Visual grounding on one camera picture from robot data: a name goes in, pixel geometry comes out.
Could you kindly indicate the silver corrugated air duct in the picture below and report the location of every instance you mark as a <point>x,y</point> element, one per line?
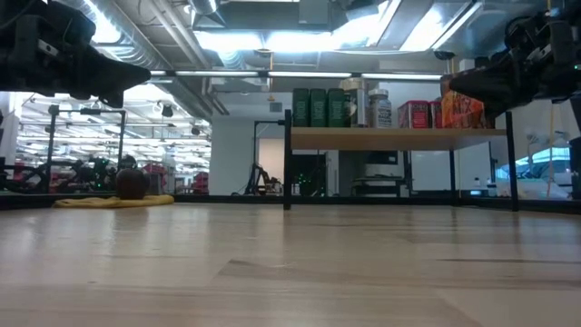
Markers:
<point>122,41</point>

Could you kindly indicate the white lidded clear spice jar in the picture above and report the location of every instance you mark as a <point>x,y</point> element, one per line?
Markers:
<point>380,111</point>

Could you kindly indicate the red lidded patterned spice tin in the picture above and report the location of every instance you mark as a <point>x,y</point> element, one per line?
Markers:
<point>414,115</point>

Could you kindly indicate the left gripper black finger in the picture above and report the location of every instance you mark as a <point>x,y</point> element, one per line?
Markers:
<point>118,75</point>

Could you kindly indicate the background black equipment green lights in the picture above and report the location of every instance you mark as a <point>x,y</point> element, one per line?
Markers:
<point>311,175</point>

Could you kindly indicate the orange brown spice pouch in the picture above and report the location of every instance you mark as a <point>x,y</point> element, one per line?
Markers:
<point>463,113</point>

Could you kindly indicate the dark green rectangular tin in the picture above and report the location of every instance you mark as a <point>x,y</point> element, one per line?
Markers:
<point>318,109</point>
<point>301,109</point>
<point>336,109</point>

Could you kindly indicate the black aluminium rig frame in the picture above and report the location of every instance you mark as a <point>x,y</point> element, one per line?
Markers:
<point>22,201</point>

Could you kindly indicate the black background gantry frame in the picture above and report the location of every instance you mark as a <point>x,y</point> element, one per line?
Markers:
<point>51,150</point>

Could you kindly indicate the dark red apple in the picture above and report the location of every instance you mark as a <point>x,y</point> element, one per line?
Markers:
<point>131,184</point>

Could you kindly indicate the thin black background frame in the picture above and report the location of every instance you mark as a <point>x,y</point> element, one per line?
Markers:
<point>255,150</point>

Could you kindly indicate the black ceiling dome camera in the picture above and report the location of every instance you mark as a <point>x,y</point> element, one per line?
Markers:
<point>444,55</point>

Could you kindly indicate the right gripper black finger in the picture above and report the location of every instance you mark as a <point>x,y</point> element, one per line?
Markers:
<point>495,86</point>

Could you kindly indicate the long ceiling light bar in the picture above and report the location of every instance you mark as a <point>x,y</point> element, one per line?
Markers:
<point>295,74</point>

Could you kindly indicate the background black robot arms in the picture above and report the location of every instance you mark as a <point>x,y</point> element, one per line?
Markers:
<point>86,172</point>

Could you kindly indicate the wooden shelf with black legs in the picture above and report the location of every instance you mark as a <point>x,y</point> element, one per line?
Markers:
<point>386,138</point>

